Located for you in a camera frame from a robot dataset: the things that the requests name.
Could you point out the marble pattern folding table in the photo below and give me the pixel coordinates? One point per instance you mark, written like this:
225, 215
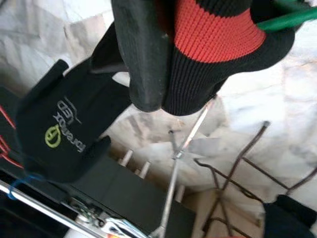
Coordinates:
267, 123

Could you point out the black low tv console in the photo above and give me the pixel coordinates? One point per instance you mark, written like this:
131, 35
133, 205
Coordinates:
128, 193

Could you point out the green plastic hanger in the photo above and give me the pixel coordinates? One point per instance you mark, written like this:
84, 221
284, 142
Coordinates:
284, 23

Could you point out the red plastic hanger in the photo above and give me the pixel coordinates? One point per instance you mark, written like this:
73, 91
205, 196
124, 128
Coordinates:
5, 148

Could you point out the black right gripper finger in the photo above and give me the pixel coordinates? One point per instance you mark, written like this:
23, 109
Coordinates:
141, 62

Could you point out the navy shirt red striped collar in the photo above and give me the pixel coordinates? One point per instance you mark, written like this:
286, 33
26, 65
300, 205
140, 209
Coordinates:
213, 37

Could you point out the blue plastic hanger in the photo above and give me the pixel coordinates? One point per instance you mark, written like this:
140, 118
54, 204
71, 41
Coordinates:
15, 183

